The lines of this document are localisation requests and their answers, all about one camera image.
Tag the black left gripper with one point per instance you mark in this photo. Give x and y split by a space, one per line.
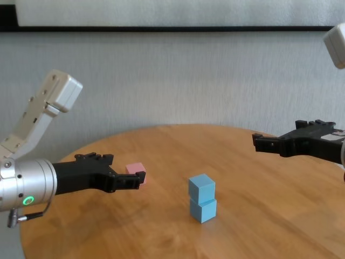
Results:
81 175

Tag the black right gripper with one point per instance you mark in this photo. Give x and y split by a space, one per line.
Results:
310 145

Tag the pink cube block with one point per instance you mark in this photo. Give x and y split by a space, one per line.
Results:
134 167

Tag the blue cube block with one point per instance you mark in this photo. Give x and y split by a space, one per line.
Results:
203 211
202 186

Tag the white foam board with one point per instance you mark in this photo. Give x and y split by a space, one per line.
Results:
172 13

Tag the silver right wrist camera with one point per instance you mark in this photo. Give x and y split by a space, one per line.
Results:
337 43

